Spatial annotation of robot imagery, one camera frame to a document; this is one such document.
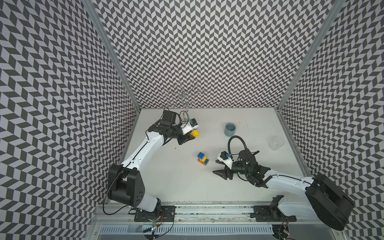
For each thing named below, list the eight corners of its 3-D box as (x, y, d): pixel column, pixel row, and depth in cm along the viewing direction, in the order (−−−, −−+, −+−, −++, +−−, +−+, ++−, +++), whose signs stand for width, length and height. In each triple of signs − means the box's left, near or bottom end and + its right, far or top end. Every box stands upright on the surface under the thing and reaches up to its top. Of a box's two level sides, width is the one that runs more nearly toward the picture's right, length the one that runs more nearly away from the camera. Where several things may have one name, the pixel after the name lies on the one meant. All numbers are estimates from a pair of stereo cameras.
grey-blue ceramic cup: (224, 136, 104) (226, 131, 99) (223, 128, 109) (224, 122, 104) (235, 136, 104) (237, 131, 99) (233, 128, 109) (235, 122, 104)
